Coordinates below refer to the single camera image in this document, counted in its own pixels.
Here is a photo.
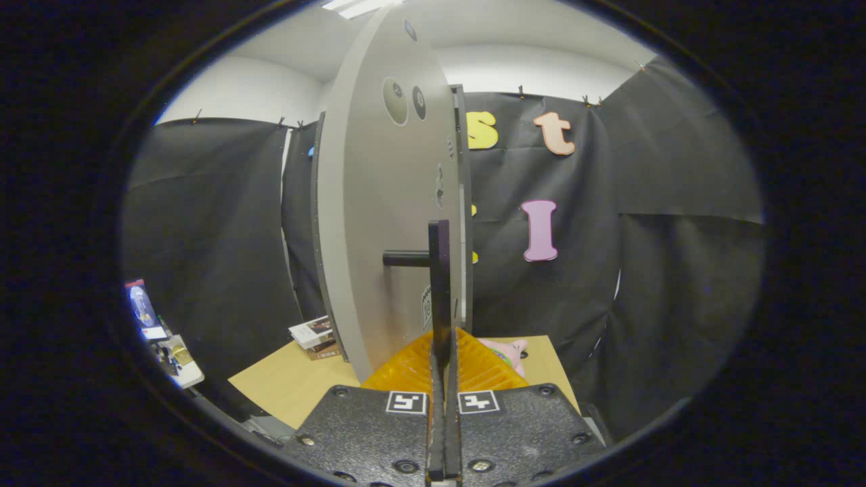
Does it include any long ceiling light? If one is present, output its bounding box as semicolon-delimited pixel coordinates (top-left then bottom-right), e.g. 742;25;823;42
320;0;407;20

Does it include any pink and green plush toy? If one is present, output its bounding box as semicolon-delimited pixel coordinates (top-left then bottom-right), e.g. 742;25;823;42
479;338;530;378

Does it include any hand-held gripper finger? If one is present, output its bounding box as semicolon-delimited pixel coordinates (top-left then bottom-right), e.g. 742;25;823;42
445;328;606;487
281;329;445;487

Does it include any small lit screen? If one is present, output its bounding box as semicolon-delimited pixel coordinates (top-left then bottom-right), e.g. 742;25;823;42
124;279;168;342

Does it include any grey shoe cabinet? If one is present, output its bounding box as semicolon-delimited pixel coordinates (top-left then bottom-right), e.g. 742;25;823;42
449;84;474;339

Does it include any stack of books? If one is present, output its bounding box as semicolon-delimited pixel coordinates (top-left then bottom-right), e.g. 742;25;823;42
288;315;343;361

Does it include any black door handle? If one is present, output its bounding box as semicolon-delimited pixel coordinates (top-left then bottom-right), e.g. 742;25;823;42
382;219;453;369

